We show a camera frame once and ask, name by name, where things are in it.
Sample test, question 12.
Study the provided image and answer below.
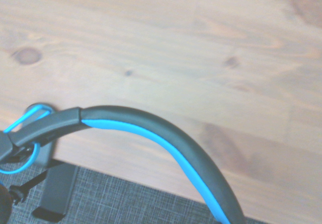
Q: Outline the black and blue headphone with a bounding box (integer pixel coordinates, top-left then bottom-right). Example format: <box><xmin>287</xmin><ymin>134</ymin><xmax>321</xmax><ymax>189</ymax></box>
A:
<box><xmin>0</xmin><ymin>104</ymin><xmax>246</xmax><ymax>224</ymax></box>

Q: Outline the grey headphone hanger clamp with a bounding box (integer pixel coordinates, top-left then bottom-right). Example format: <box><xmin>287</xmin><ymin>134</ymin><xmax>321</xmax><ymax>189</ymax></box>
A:
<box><xmin>24</xmin><ymin>102</ymin><xmax>55</xmax><ymax>166</ymax></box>

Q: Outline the black metal table leg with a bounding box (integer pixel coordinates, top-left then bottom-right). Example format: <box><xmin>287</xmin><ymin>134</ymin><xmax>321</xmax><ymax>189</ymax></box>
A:
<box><xmin>32</xmin><ymin>161</ymin><xmax>79</xmax><ymax>222</ymax></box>

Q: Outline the black diagonal table brace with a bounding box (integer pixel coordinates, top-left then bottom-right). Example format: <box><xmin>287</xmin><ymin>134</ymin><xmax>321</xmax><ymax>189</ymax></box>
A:
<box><xmin>9</xmin><ymin>170</ymin><xmax>49</xmax><ymax>205</ymax></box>

